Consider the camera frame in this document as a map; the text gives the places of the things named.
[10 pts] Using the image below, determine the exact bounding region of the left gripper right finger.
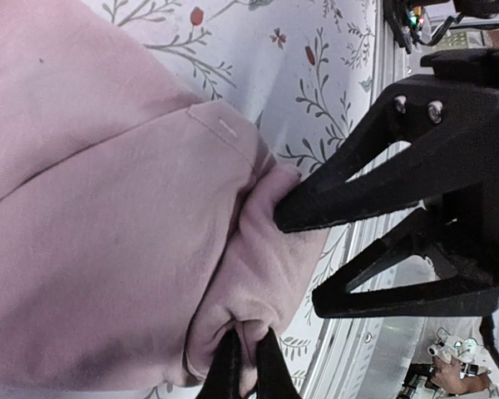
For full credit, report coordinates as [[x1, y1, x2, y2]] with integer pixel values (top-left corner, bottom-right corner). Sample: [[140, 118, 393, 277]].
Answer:
[[256, 328, 301, 399]]

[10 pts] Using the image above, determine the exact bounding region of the aluminium front rail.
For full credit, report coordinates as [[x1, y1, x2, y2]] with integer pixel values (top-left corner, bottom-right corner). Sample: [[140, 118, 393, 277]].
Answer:
[[303, 41, 442, 399]]

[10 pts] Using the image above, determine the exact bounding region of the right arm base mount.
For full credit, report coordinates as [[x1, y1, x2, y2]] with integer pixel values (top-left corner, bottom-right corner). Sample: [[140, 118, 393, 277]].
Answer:
[[383, 0, 499, 55]]

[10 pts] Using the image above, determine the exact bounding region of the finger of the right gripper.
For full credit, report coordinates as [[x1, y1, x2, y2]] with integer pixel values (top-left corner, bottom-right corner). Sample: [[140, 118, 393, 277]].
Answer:
[[312, 182, 499, 318], [274, 75, 499, 233]]

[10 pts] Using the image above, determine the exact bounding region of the pink and white underwear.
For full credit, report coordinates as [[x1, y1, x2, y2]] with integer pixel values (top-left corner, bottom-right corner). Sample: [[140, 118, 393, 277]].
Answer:
[[0, 1, 327, 398]]

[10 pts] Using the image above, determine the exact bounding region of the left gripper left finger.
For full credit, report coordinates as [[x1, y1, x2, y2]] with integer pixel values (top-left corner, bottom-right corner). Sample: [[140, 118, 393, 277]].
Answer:
[[196, 330, 242, 399]]

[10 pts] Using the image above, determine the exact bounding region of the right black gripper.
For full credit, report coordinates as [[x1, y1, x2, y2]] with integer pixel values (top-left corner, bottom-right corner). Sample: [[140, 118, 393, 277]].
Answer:
[[420, 48, 499, 89]]

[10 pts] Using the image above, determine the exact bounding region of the floral patterned table mat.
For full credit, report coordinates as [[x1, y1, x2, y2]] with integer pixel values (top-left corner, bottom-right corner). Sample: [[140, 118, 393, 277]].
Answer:
[[99, 0, 383, 399]]

